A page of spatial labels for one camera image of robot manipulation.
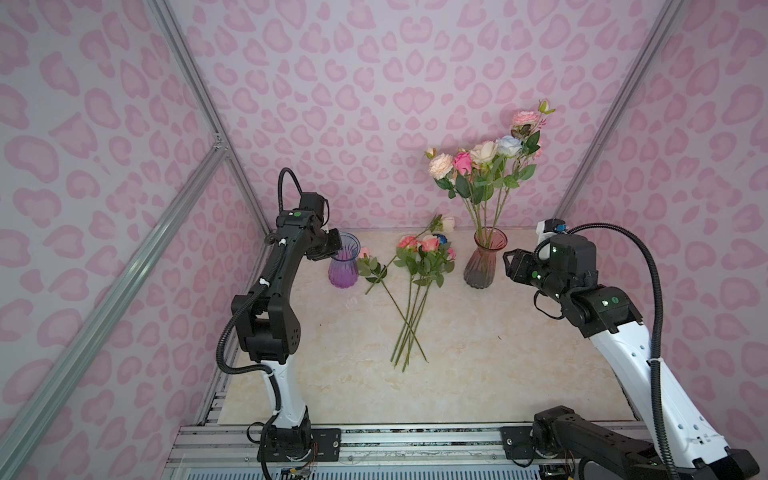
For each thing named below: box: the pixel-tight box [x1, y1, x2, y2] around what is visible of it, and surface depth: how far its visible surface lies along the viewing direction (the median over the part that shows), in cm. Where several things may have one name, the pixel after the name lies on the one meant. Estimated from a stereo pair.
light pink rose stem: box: [510, 98, 556, 157], surface depth 81 cm
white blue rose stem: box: [497, 131, 541, 188], surface depth 83 cm
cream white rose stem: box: [470, 140, 498, 169], surface depth 80 cm
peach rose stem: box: [428, 153, 475, 241], surface depth 80 cm
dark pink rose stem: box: [453, 152, 483, 241], surface depth 82 cm
